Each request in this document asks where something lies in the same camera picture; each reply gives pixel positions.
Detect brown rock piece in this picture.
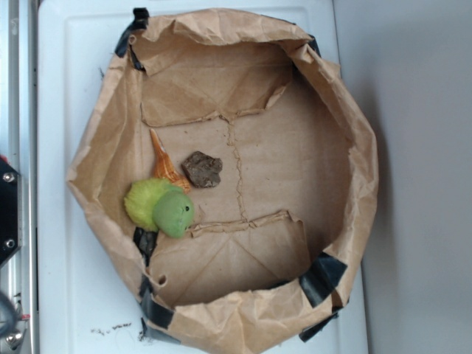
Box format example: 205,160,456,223
181,151,223,188

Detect brown paper bag bin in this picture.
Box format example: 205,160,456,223
67,8,378,353

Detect metal rail frame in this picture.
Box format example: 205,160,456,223
1,1,39,353

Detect orange plastic cone toy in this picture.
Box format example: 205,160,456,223
150,129,191,194

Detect green plush toy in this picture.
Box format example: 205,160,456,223
124,178,195,238

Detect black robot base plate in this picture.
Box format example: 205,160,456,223
0,155,21,267

